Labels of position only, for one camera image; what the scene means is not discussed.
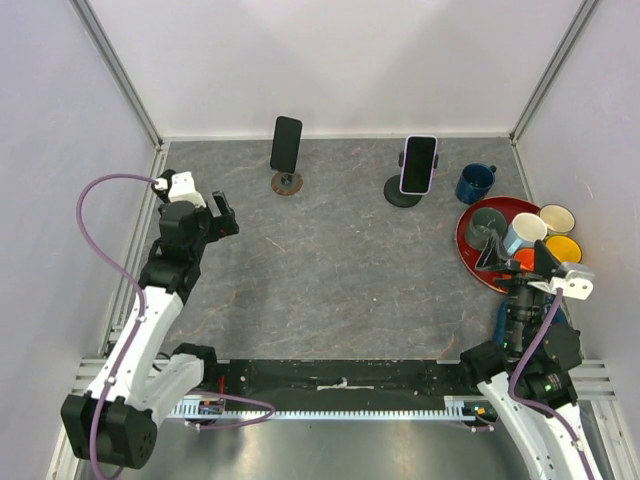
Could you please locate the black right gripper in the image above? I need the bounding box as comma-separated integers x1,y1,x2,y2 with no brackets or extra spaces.
474,228,561,351

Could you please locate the black phone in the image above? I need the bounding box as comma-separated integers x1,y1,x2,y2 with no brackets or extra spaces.
270,116,303,174

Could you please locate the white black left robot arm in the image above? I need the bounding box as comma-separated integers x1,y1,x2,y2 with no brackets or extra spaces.
61,170,239,479

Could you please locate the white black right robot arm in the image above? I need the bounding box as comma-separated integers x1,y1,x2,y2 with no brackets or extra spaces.
457,232,602,479

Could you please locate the round wooden base phone stand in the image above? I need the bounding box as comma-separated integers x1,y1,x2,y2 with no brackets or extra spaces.
271,172,303,196

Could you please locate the phone in lilac case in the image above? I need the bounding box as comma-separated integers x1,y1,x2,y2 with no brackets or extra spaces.
399,135,438,196

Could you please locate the black clamp phone stand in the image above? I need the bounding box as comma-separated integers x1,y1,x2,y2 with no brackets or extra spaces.
383,151,439,208

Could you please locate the orange mug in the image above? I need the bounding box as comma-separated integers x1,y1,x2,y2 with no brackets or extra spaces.
513,248,535,272

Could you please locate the white light blue mug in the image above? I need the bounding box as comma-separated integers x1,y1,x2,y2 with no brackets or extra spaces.
503,212,548,255

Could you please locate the yellow mug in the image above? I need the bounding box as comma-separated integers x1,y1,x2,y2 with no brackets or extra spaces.
545,235,583,263

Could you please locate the grey green mug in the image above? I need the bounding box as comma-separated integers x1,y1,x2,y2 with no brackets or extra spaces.
465,207,508,251

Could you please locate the red round tray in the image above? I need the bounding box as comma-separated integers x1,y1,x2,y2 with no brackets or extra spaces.
455,196,540,294

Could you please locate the cream mug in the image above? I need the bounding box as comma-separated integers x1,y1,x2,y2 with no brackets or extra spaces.
538,204,576,236

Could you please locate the dark blue mug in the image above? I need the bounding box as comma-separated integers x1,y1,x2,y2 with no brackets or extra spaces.
455,163,497,205

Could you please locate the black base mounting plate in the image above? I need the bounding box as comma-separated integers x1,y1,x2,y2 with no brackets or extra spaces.
196,359,481,413

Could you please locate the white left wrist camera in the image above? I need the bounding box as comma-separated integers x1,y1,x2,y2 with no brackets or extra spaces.
151,171,206,207

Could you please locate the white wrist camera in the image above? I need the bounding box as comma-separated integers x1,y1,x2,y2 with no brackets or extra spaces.
528,262,595,300
151,171,206,207

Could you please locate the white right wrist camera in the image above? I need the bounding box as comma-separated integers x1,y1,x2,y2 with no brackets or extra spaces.
528,262,595,300

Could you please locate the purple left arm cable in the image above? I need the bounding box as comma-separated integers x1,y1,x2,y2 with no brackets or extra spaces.
76,172,276,480

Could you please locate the grey slotted cable duct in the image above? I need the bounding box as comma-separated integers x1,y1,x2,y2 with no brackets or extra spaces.
167,395,497,425

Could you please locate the aluminium frame post left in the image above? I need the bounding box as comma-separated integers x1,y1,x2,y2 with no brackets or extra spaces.
69,0,164,150

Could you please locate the aluminium frame post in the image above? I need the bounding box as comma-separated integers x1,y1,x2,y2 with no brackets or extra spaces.
509,0,600,146
69,0,164,150

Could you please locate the aluminium frame post right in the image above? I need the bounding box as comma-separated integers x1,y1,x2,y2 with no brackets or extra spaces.
509,0,600,146

